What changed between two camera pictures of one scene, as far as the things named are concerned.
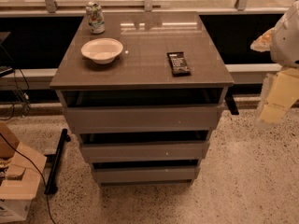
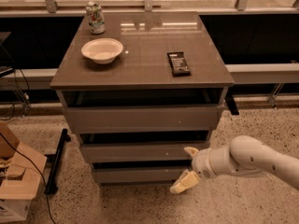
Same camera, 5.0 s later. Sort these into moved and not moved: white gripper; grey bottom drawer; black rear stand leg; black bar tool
Moved: white gripper
Not moved: black rear stand leg; black bar tool; grey bottom drawer
